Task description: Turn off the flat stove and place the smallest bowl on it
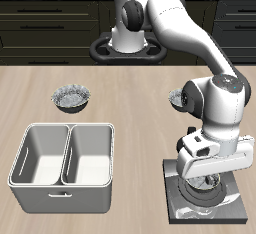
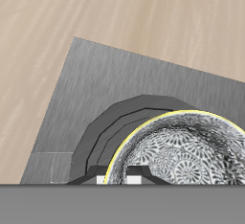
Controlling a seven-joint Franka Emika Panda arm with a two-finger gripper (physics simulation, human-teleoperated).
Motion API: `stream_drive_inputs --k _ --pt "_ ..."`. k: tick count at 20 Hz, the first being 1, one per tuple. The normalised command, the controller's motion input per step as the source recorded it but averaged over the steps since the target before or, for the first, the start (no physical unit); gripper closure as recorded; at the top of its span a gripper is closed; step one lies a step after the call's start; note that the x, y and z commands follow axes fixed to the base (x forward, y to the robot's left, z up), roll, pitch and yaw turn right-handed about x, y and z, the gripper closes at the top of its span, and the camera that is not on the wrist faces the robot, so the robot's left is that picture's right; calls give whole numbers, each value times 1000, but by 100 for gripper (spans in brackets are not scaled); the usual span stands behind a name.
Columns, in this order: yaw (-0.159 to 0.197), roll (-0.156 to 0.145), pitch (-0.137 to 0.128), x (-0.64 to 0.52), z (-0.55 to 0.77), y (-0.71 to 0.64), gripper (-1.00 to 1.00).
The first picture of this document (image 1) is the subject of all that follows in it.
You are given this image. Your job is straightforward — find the white two-bin basket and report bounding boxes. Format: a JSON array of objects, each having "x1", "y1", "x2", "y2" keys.
[{"x1": 7, "y1": 122, "x2": 116, "y2": 215}]

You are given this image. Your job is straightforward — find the dark kitchen cupboards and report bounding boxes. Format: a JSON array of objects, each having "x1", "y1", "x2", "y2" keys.
[{"x1": 0, "y1": 0, "x2": 256, "y2": 67}]

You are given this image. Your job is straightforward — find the dark grey stove plate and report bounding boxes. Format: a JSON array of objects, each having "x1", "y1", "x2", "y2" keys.
[{"x1": 162, "y1": 158, "x2": 250, "y2": 226}]

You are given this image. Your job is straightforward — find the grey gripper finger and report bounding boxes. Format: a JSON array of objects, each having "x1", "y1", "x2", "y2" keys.
[{"x1": 206, "y1": 175, "x2": 216, "y2": 188}]

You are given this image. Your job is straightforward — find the small grey speckled bowl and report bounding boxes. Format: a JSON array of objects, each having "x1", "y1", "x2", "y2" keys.
[{"x1": 184, "y1": 174, "x2": 222, "y2": 193}]

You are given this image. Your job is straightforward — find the flat black base plate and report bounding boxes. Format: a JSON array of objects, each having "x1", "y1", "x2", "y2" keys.
[{"x1": 89, "y1": 32, "x2": 168, "y2": 63}]

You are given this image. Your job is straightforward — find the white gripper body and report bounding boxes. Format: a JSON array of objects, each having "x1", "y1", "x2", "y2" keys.
[{"x1": 175, "y1": 137, "x2": 256, "y2": 181}]

